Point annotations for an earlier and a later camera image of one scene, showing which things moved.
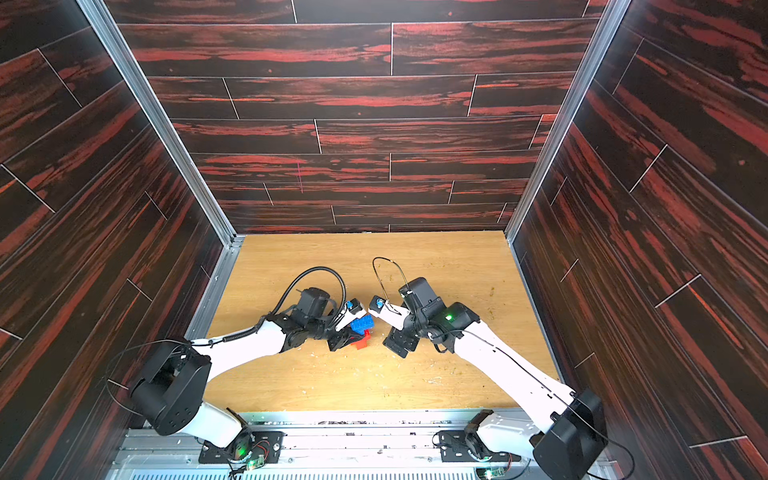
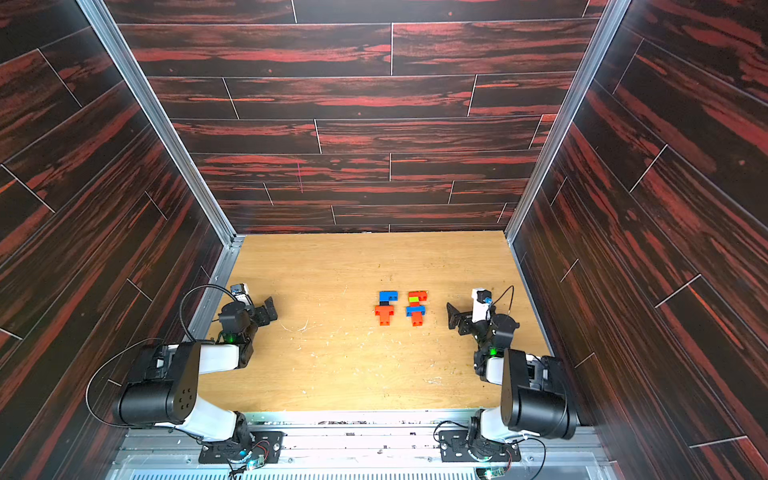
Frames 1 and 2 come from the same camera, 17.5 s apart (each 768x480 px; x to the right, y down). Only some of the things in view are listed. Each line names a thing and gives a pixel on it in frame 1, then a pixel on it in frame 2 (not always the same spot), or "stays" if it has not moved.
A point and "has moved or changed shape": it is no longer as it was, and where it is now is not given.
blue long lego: [362, 324] has moved or changed shape
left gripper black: [343, 337] → [264, 318]
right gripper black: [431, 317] → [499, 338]
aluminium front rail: [360, 444] stays
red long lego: [363, 343] → [379, 308]
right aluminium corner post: [612, 18] stays
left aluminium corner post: [132, 70] stays
